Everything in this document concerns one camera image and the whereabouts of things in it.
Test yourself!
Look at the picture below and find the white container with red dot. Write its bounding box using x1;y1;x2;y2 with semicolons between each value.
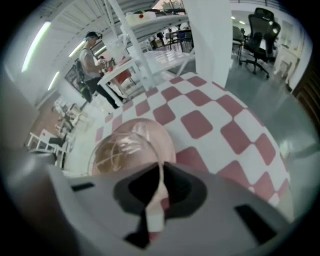
124;10;158;26

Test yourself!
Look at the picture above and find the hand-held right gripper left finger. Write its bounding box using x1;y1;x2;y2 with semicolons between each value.
65;161;163;252

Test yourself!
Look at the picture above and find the white rectangular table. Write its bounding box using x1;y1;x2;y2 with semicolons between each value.
96;57;141;101

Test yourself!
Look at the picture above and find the dark wooden staircase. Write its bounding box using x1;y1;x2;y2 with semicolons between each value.
291;61;320;121

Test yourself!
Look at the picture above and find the pink round plate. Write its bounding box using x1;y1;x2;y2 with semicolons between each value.
90;118;178;176

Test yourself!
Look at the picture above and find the white carved-leg table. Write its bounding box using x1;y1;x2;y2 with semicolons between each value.
273;44;301;87

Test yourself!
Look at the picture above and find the white metal shelf rack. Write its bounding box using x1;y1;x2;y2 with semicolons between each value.
103;0;199;89

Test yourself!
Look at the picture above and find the ceiling tube light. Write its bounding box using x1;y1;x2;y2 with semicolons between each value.
20;20;52;74
47;70;61;91
68;40;86;58

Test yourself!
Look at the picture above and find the olive-brown bowl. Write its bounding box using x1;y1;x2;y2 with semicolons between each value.
88;136;166;177

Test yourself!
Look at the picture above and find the white wooden frame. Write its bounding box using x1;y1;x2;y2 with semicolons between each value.
27;129;74;168

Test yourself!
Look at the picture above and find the red white checkered tablecloth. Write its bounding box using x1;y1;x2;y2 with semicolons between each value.
94;71;293;242

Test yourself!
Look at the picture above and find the grey green chair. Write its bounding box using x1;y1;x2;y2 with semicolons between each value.
231;24;245;61

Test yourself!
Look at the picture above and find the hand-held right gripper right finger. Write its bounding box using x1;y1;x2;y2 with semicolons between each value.
149;161;288;256

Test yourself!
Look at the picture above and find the black green backpack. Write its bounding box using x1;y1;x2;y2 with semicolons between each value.
74;58;94;104

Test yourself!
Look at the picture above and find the red chair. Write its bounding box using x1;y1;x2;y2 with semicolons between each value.
115;69;133;85

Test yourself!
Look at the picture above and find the black office chair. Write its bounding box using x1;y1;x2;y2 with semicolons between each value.
237;6;281;79

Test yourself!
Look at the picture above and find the white square pillar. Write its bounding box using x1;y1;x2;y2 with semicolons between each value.
185;0;232;89

